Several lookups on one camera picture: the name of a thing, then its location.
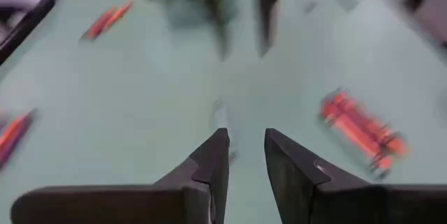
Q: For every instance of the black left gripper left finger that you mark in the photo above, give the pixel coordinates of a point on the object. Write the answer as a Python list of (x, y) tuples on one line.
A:
[(206, 182)]

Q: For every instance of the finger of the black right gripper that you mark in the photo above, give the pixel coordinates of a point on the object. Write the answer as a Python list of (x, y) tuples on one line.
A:
[(269, 7), (216, 7)]

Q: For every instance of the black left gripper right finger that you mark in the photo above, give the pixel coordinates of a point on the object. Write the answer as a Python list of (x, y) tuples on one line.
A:
[(304, 189)]

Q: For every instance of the pale green plastic bin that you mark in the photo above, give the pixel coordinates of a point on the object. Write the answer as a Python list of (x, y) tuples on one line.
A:
[(244, 0)]

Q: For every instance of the green table mat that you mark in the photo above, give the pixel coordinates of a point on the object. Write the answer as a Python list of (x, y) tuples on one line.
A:
[(139, 95)]

